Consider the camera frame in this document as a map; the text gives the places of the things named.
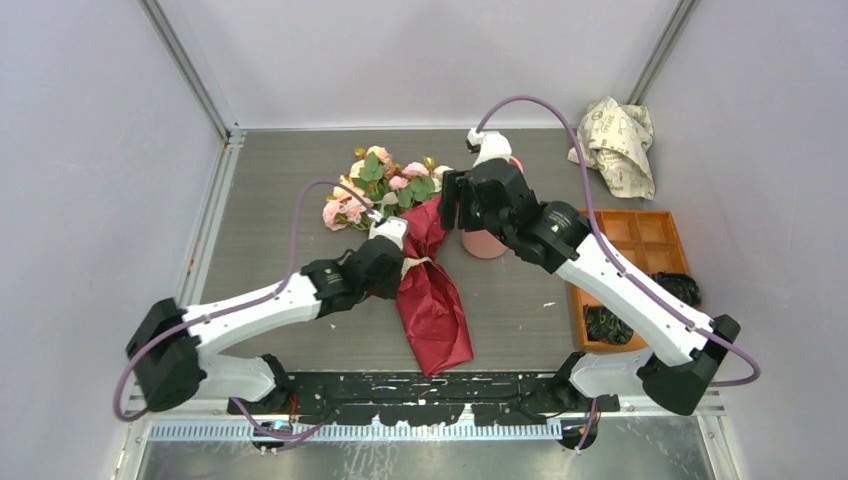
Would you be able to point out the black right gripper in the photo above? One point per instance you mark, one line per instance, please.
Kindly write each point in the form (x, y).
(455, 188)

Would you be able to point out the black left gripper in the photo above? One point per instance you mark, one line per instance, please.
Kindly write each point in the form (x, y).
(389, 290)

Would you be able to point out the pink artificial flower bouquet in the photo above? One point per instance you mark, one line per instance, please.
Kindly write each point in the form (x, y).
(377, 181)

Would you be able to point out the dark red wrapping paper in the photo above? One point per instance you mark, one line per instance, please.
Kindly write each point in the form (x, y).
(428, 302)

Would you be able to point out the cream printed ribbon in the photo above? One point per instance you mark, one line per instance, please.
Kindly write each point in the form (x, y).
(410, 263)

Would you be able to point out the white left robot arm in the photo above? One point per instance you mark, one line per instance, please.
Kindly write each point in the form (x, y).
(177, 353)

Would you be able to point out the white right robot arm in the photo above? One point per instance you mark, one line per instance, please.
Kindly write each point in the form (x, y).
(684, 346)

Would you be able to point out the pink cylindrical vase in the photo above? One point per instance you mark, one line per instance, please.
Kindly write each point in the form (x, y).
(482, 244)

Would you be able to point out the orange wooden compartment tray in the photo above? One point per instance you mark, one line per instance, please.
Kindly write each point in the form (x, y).
(650, 241)

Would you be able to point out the rolled dark tie, green pattern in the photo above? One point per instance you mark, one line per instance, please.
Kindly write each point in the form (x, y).
(602, 325)

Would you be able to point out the rolled dark patterned tie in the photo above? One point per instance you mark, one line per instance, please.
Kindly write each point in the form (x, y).
(681, 286)

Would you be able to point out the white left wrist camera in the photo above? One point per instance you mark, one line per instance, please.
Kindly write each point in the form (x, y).
(392, 228)

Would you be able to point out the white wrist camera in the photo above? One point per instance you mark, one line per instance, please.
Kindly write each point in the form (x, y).
(487, 146)
(392, 228)

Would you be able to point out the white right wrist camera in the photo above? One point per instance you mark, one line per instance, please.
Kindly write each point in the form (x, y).
(487, 146)

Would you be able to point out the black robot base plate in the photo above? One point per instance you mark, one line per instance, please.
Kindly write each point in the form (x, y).
(359, 398)

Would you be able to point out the aluminium frame rail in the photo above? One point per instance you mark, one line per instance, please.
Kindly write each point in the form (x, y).
(273, 431)

